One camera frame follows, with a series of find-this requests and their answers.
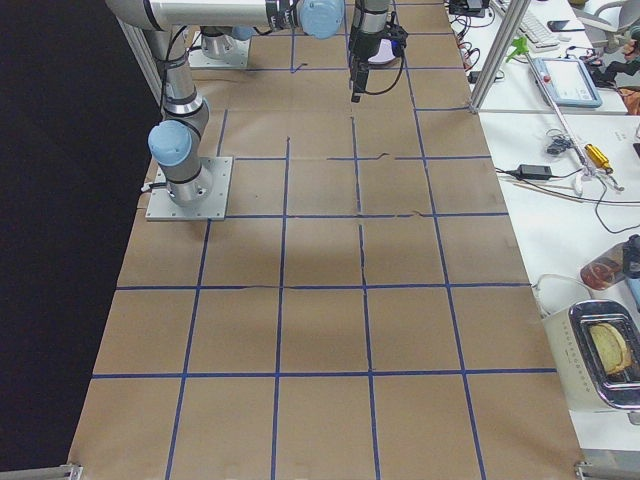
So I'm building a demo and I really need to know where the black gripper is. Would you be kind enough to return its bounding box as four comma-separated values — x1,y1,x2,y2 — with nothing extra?
349,34,373,103

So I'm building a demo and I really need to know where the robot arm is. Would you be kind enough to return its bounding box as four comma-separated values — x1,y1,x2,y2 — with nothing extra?
143,27,212,205
107,1,398,103

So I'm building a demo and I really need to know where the lavender round plate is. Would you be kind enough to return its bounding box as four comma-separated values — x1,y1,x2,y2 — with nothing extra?
368,39,400,68

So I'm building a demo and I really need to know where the black power adapter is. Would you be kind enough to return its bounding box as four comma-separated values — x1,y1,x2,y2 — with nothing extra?
515,164,553,181

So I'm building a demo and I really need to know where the blue teach pendant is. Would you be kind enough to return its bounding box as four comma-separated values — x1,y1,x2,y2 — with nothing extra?
531,57,602,108

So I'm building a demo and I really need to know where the toast slice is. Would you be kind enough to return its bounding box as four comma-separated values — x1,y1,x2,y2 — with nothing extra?
589,323,632,375

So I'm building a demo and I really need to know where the white toaster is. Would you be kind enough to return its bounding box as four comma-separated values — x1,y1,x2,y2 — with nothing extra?
542,300,639,414

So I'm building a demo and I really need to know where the aluminium frame post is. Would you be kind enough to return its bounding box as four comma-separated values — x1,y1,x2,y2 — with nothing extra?
469,0,530,113

